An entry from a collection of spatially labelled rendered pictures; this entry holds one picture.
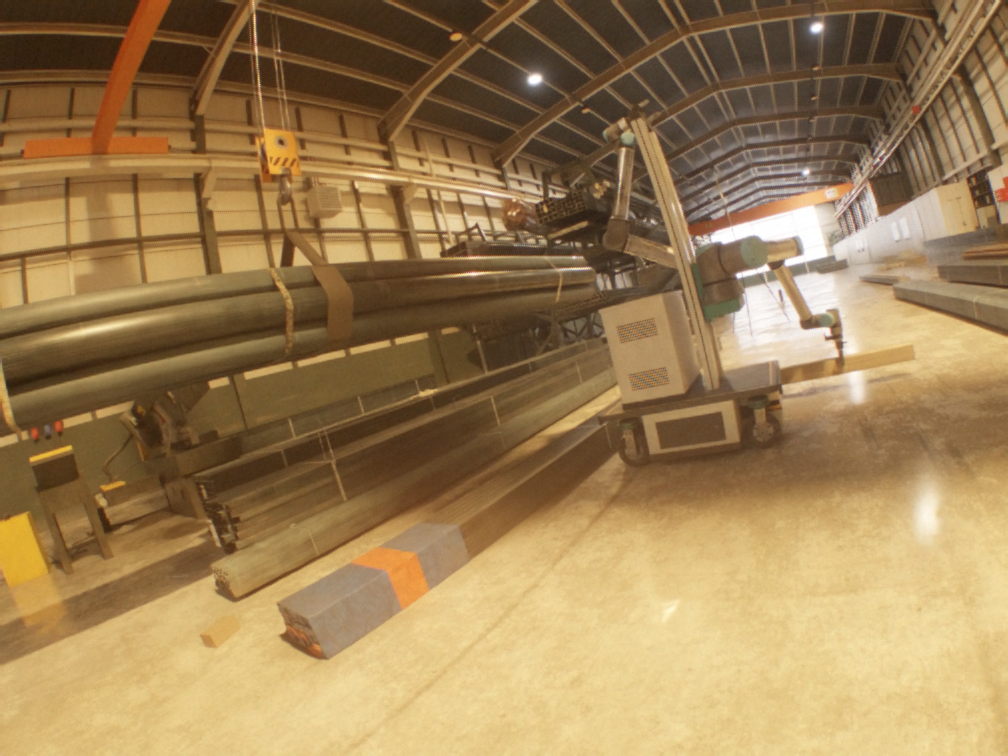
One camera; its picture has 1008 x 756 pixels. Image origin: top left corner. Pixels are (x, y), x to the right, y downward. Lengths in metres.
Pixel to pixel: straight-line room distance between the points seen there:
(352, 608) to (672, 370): 1.73
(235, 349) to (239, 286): 0.29
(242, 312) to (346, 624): 1.30
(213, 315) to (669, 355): 2.04
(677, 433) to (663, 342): 0.44
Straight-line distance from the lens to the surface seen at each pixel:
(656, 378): 2.38
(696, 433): 2.34
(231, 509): 2.57
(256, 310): 2.14
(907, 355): 3.31
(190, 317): 2.03
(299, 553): 2.49
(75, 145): 10.29
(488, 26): 13.70
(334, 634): 1.62
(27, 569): 5.14
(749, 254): 2.15
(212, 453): 4.94
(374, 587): 1.68
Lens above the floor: 0.80
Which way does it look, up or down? 4 degrees down
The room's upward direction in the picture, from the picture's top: 15 degrees counter-clockwise
